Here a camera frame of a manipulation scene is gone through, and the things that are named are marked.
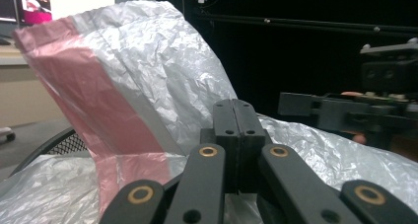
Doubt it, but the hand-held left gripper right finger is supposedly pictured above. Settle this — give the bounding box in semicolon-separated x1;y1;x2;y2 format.
232;98;267;194

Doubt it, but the black mesh trash bin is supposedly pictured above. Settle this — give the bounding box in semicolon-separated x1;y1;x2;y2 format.
9;126;92;178

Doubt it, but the grey and pink plastic bag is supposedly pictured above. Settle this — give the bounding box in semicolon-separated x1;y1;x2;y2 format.
0;0;418;224

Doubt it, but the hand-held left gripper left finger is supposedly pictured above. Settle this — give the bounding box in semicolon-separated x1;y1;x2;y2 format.
200;98;240;194

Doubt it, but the black metal bar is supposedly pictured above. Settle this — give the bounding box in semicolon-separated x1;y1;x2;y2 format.
196;12;418;35

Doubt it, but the dark computer monitor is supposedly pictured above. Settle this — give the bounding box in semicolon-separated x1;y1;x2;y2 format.
0;0;18;24

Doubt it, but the beige wooden desk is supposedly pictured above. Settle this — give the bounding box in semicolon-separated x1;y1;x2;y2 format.
0;43;73;129

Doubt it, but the small white and black object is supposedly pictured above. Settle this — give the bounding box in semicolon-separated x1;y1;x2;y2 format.
0;126;17;143

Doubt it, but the computer monitor with pink picture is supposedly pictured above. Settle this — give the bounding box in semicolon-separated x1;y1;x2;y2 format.
16;0;53;27

